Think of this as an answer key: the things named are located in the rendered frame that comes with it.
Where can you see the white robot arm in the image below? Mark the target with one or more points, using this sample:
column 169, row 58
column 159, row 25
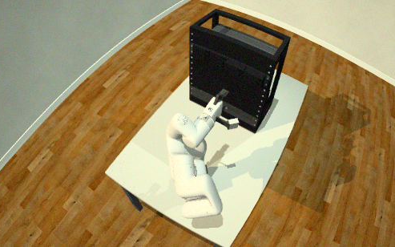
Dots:
column 188, row 168

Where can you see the black equipment rack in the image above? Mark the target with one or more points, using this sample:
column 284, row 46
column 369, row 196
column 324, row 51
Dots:
column 207, row 48

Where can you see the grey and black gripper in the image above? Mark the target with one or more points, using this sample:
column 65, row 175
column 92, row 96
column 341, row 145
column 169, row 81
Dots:
column 214, row 109

